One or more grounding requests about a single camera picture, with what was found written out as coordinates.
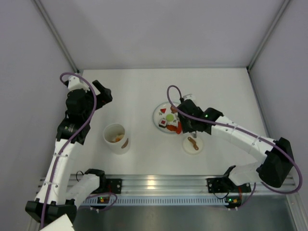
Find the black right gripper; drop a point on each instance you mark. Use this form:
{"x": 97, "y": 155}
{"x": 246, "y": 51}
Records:
{"x": 188, "y": 125}

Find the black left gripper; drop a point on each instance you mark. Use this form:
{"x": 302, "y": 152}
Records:
{"x": 101, "y": 94}

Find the sushi roll with red centre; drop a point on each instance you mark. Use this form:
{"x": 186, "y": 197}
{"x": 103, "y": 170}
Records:
{"x": 162, "y": 123}

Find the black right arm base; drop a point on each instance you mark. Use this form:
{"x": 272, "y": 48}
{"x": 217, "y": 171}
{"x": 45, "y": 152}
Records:
{"x": 225, "y": 185}

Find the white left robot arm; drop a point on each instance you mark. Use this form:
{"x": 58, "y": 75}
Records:
{"x": 54, "y": 198}

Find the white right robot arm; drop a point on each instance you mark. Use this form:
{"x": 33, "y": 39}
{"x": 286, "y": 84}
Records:
{"x": 272, "y": 164}

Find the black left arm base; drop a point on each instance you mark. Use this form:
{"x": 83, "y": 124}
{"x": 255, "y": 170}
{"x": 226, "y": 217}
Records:
{"x": 112, "y": 186}

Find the white cylindrical lunch container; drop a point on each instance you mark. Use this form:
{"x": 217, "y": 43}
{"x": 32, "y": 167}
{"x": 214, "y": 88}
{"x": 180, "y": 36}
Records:
{"x": 116, "y": 130}

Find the red crab stick toy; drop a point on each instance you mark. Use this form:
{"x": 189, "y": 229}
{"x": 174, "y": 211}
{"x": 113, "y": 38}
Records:
{"x": 177, "y": 129}

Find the brown chicken drumstick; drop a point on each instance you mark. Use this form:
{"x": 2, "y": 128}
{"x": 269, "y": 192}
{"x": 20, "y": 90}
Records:
{"x": 173, "y": 110}

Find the white container lid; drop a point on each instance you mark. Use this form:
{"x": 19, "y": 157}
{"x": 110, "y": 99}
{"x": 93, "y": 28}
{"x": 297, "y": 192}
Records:
{"x": 192, "y": 146}

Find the blue rimmed white plate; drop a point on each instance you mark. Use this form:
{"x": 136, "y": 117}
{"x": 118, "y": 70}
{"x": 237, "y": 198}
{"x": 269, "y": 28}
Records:
{"x": 157, "y": 115}

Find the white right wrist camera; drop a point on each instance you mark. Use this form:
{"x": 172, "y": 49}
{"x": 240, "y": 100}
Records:
{"x": 189, "y": 97}

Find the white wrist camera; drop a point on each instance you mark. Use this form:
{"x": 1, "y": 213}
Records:
{"x": 75, "y": 83}
{"x": 189, "y": 97}

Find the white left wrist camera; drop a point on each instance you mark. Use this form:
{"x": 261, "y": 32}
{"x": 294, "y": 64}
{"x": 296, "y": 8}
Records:
{"x": 75, "y": 83}

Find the aluminium mounting rail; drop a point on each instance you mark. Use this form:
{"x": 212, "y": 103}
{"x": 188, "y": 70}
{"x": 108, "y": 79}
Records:
{"x": 175, "y": 183}

